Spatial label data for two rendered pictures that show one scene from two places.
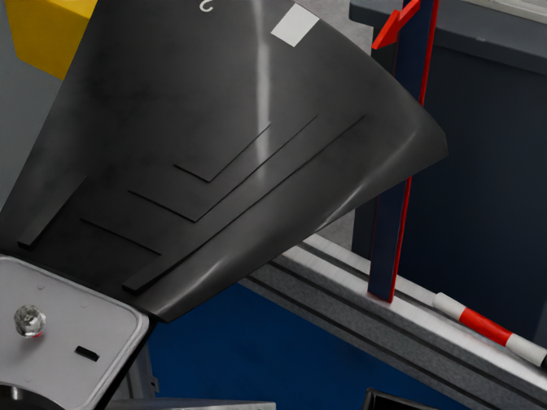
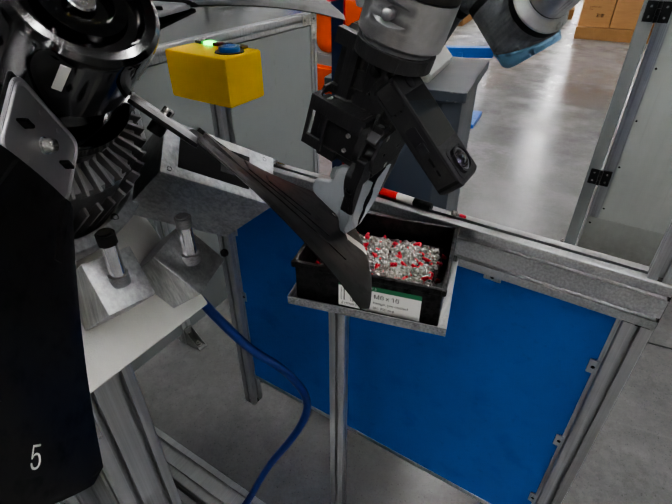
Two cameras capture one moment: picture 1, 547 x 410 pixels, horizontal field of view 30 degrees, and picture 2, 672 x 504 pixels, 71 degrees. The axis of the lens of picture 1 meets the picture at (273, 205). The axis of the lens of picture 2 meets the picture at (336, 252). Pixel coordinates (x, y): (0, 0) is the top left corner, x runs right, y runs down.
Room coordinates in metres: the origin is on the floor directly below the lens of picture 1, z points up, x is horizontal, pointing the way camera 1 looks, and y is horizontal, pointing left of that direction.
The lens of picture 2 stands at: (-0.24, -0.08, 1.27)
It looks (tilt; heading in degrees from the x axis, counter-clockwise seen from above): 35 degrees down; 359
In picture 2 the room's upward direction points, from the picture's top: straight up
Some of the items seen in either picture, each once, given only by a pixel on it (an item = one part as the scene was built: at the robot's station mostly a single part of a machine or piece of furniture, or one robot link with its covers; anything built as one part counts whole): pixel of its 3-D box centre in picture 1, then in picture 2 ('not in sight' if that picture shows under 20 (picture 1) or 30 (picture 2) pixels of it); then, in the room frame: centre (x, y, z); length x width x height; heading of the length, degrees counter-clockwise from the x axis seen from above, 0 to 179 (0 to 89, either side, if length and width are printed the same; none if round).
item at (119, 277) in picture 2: not in sight; (112, 257); (0.15, 0.14, 0.99); 0.02 x 0.02 x 0.06
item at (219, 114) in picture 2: not in sight; (223, 125); (0.73, 0.14, 0.92); 0.03 x 0.03 x 0.12; 57
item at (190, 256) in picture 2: not in sight; (187, 239); (0.22, 0.09, 0.96); 0.02 x 0.02 x 0.06
